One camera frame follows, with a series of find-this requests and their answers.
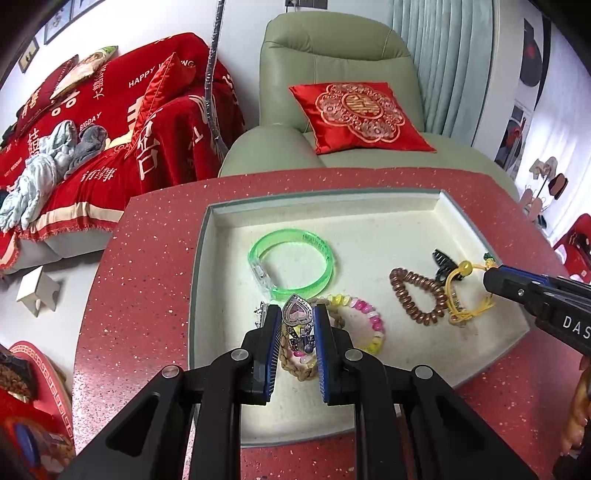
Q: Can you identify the pink yellow bead bracelet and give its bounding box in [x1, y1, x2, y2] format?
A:
[290, 293, 387, 372]

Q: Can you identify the sofa with red cover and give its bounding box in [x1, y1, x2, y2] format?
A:
[1, 32, 222, 274]

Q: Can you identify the green leather armchair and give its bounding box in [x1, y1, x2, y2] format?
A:
[219, 12, 518, 197]

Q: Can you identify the small white stool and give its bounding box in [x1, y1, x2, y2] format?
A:
[16, 266, 60, 317]

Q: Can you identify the yellow cord bracelet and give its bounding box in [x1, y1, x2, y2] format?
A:
[444, 252, 499, 326]

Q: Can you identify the braided brown rope bracelet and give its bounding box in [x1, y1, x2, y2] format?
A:
[278, 297, 348, 382]

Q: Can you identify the right hand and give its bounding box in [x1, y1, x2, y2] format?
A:
[560, 357, 590, 456]

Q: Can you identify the teal curtain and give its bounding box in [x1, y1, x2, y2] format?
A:
[391, 0, 494, 146]

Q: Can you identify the light blue clothes pile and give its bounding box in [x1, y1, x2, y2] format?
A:
[1, 120, 107, 233]

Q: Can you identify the grey jewelry tray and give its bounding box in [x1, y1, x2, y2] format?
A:
[188, 189, 531, 447]

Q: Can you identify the brown coil hair tie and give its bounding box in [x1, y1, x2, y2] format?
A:
[389, 267, 450, 327]

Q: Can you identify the red round tin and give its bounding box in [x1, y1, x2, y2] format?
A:
[9, 341, 74, 441]

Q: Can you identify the green plastic bangle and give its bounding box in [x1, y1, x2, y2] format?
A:
[247, 228, 335, 302]

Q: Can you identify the long red sofa pillow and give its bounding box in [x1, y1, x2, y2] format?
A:
[15, 55, 79, 138]

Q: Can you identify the double picture frame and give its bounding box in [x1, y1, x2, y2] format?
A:
[43, 0, 102, 45]

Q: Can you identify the small picture frame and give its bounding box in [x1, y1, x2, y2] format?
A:
[18, 38, 39, 73]

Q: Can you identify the black claw hair clip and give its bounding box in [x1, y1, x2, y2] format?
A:
[432, 249, 458, 285]

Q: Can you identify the red embroidered cushion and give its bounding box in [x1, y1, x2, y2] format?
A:
[290, 82, 435, 155]

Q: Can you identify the silver heart pendant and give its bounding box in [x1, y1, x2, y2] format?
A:
[283, 294, 315, 357]

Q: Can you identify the silver bar hair clip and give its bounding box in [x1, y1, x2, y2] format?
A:
[254, 302, 269, 328]

